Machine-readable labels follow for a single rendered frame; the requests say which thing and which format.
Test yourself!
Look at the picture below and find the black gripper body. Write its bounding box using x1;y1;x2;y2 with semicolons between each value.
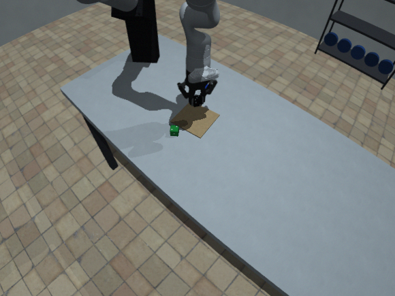
185;69;210;90

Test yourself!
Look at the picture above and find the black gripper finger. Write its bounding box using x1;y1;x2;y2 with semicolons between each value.
200;79;217;104
177;81;197;106

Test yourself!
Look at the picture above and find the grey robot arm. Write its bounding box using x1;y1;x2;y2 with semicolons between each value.
77;0;220;83

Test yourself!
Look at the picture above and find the green die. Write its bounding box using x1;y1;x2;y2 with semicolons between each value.
170;125;179;136

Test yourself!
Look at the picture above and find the tan flat mat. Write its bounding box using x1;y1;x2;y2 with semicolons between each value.
170;103;220;138

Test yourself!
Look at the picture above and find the black die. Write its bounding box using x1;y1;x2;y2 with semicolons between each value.
193;95;202;107

